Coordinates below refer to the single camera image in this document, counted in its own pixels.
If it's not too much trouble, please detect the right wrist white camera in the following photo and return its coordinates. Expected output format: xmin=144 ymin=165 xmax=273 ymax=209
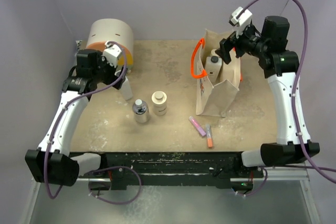
xmin=229 ymin=6 xmax=253 ymax=38

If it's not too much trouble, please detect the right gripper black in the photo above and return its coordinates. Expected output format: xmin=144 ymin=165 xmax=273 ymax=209
xmin=216 ymin=22 xmax=269 ymax=64

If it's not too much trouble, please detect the pink tube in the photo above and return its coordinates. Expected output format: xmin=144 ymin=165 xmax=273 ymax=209
xmin=188 ymin=116 xmax=206 ymax=137

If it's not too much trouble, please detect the beige and orange cylinder box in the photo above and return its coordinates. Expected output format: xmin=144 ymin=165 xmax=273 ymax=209
xmin=85 ymin=18 xmax=135 ymax=72

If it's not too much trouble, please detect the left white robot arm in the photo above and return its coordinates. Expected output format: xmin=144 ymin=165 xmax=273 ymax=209
xmin=25 ymin=53 xmax=244 ymax=190

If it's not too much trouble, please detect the white square bottle black cap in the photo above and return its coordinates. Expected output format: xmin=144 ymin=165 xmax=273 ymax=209
xmin=205 ymin=56 xmax=222 ymax=83

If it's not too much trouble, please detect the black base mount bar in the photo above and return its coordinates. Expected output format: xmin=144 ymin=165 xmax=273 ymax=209
xmin=82 ymin=152 xmax=264 ymax=190

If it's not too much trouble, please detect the cream bottle with round cap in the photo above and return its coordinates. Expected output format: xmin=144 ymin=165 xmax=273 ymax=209
xmin=151 ymin=91 xmax=167 ymax=115

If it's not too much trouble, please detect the purple cable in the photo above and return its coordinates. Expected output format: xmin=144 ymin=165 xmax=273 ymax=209
xmin=43 ymin=40 xmax=142 ymax=205
xmin=232 ymin=0 xmax=336 ymax=197

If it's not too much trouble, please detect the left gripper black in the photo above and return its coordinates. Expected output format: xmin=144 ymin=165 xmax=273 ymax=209
xmin=92 ymin=51 xmax=127 ymax=90

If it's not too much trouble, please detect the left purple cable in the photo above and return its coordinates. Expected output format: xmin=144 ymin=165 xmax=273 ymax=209
xmin=43 ymin=40 xmax=142 ymax=205

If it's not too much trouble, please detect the orange tube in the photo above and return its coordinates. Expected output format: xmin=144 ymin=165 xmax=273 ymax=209
xmin=205 ymin=124 xmax=214 ymax=148

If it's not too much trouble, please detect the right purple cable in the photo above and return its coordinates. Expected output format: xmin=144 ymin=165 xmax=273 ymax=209
xmin=232 ymin=0 xmax=336 ymax=197

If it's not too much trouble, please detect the canvas bag with orange handles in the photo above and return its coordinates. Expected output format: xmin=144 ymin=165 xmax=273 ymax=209
xmin=191 ymin=29 xmax=242 ymax=117

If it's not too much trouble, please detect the aluminium frame rail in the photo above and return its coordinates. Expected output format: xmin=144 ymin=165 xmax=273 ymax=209
xmin=73 ymin=40 xmax=309 ymax=182

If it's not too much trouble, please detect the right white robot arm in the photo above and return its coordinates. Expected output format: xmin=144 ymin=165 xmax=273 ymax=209
xmin=233 ymin=16 xmax=320 ymax=177

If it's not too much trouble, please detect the silver bottle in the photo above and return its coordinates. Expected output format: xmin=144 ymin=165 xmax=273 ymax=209
xmin=132 ymin=99 xmax=149 ymax=123

